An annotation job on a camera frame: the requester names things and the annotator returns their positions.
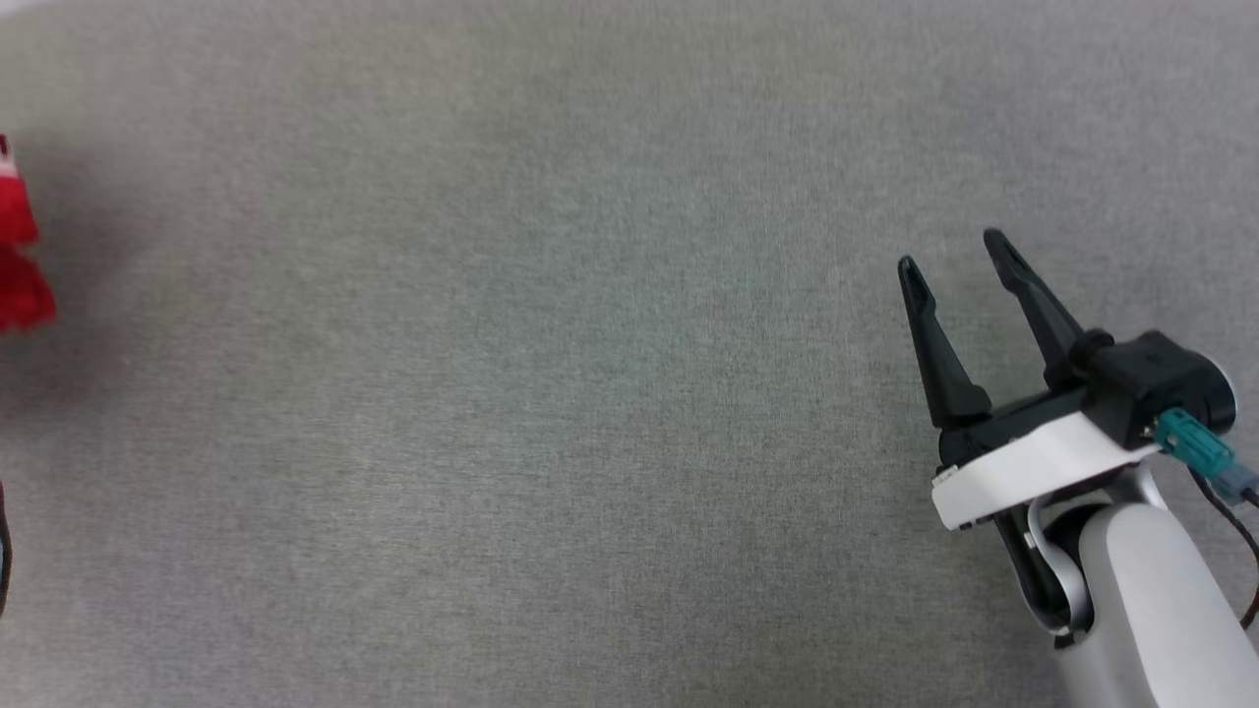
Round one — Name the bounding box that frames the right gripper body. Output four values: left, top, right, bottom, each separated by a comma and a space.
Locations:
930, 386, 1160, 534

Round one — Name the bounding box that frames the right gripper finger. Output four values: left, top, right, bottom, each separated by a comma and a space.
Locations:
897, 256, 993, 432
982, 228, 1114, 392

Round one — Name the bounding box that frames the red basketball jersey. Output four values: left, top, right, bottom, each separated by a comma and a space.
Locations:
0, 133, 57, 335

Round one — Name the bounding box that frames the teal cable connector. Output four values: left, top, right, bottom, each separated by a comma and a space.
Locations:
1149, 408, 1259, 507

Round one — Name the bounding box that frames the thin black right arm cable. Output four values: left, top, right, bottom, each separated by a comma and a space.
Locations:
1185, 467, 1259, 630

